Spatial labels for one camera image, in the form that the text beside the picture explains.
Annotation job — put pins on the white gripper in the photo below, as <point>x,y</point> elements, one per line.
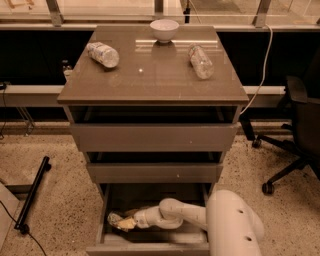
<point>141,219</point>

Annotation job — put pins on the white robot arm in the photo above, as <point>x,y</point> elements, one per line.
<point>232,226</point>

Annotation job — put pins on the grey middle drawer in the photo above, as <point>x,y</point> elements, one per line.
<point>155,167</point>

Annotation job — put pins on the grey drawer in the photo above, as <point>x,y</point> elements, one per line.
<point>155,167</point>
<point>188,240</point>
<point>129,137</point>

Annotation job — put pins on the grey bottom drawer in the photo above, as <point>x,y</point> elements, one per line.
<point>188,240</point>

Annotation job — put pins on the grey top drawer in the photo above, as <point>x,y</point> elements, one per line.
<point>129,137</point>

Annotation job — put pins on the grey drawer cabinet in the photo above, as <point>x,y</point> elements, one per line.
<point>153,82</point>

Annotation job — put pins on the black bar stand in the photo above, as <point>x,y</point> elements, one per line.
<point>20,223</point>

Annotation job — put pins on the left clear plastic bottle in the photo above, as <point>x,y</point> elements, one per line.
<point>104,54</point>

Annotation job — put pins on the clear plastic bottle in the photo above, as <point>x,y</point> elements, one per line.
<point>104,54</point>
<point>200,61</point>

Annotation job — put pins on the right clear plastic bottle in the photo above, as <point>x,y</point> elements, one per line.
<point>200,61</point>

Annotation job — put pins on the white bowl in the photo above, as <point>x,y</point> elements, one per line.
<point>164,30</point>

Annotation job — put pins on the black office chair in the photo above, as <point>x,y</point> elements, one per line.
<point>302,94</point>

